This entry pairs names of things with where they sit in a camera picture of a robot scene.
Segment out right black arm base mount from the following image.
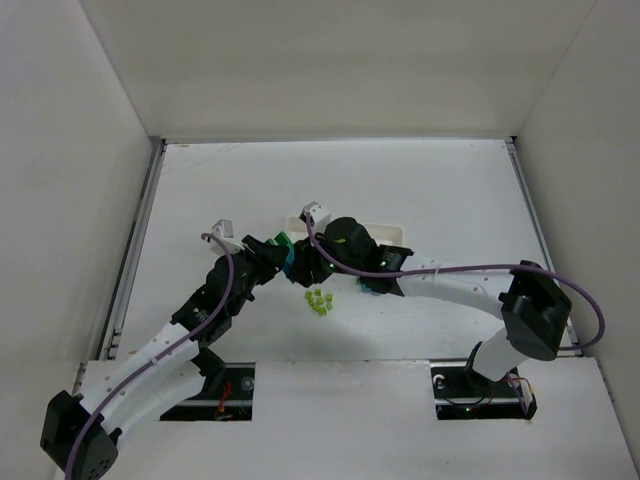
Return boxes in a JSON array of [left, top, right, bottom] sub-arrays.
[[430, 362, 538, 421]]

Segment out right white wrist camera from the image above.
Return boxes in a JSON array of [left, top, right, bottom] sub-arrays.
[[299, 202, 331, 227]]

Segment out white three-compartment tray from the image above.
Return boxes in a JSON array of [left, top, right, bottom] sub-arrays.
[[284, 216, 404, 247]]

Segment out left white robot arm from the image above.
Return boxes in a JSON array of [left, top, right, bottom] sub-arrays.
[[40, 236, 289, 479]]

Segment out lime small lego pile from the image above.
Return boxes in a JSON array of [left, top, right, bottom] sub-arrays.
[[304, 288, 335, 317]]

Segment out green long lego brick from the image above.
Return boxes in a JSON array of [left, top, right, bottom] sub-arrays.
[[267, 231, 293, 247]]

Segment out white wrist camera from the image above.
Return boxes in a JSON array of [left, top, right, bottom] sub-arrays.
[[209, 219, 242, 253], [299, 202, 331, 227]]

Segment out cyan lego brick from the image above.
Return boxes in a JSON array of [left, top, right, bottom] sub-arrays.
[[282, 248, 295, 283]]

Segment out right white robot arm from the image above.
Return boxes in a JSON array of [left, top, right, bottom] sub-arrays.
[[286, 217, 572, 392]]

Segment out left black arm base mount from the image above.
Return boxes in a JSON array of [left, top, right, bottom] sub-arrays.
[[160, 363, 256, 422]]

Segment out small green cyan lego stack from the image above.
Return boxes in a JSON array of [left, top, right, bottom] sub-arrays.
[[358, 281, 375, 295]]

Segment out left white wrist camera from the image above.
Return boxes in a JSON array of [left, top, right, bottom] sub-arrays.
[[209, 219, 242, 253]]

